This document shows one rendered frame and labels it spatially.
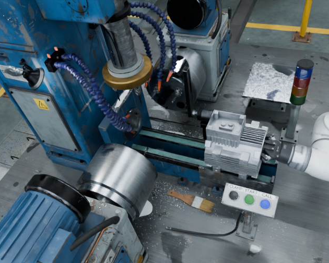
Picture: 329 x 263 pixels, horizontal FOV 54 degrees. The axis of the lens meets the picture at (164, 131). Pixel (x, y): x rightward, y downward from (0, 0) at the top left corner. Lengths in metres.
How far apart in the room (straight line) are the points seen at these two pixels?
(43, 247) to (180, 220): 0.66
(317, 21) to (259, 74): 2.34
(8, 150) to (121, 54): 1.56
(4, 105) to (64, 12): 2.68
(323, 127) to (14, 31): 1.07
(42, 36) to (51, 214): 0.55
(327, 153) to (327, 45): 2.51
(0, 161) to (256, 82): 1.72
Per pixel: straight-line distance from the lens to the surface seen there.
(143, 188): 1.13
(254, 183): 1.30
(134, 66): 1.14
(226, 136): 1.16
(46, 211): 0.85
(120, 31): 1.06
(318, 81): 1.93
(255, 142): 1.19
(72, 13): 1.03
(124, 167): 1.10
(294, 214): 1.39
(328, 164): 1.21
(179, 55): 1.48
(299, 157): 1.20
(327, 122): 1.29
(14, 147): 2.48
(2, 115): 3.55
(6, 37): 1.15
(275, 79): 1.72
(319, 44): 3.67
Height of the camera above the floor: 2.01
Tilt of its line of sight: 48 degrees down
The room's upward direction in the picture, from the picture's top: 12 degrees counter-clockwise
